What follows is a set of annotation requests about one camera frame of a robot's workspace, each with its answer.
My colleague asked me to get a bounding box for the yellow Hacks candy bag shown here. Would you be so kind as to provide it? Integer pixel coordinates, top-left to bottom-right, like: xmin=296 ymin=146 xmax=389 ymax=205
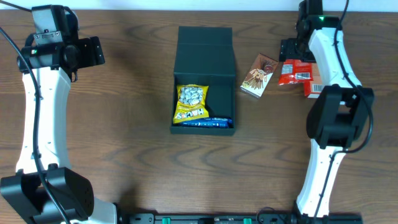
xmin=173 ymin=85 xmax=209 ymax=124

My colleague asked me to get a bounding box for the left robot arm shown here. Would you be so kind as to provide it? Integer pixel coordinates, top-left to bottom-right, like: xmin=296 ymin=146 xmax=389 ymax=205
xmin=1 ymin=37 xmax=118 ymax=223

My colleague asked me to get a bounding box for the blue Oreo cookie pack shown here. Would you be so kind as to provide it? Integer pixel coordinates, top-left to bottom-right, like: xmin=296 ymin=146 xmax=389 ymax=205
xmin=178 ymin=118 xmax=233 ymax=128

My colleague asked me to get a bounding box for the black gift box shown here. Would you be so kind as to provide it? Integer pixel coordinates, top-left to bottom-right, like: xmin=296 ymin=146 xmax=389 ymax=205
xmin=170 ymin=26 xmax=236 ymax=136

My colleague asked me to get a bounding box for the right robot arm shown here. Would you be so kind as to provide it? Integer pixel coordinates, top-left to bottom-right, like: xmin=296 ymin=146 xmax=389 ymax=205
xmin=280 ymin=14 xmax=374 ymax=223

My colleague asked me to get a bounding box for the brown Pocky box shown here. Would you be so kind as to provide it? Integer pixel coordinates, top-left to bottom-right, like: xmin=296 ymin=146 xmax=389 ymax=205
xmin=240 ymin=54 xmax=278 ymax=98

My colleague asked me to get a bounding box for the red cardboard snack box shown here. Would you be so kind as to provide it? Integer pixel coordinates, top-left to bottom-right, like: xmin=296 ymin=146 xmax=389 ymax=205
xmin=303 ymin=63 xmax=323 ymax=98

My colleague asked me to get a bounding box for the red snack bag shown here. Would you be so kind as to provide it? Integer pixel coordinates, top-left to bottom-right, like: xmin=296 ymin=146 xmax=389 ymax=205
xmin=279 ymin=59 xmax=313 ymax=85

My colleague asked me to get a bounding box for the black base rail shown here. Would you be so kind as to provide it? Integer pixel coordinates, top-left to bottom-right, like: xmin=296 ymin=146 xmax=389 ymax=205
xmin=117 ymin=207 xmax=363 ymax=224

